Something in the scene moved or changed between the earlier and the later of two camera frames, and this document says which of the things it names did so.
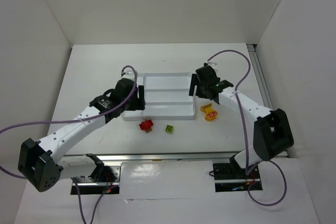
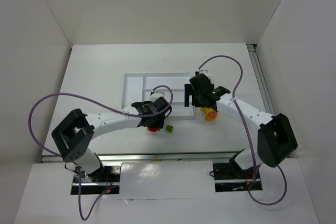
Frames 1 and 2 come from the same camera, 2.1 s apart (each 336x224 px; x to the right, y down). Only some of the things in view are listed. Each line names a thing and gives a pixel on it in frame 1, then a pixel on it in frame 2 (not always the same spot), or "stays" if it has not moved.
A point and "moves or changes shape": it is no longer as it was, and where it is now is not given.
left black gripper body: (140, 97) to (153, 123)
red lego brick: (146, 124) moves or changes shape
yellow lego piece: (210, 114) stays
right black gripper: (193, 85) to (189, 95)
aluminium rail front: (222, 157) stays
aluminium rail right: (264, 89) stays
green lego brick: (169, 128) stays
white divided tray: (168, 96) stays
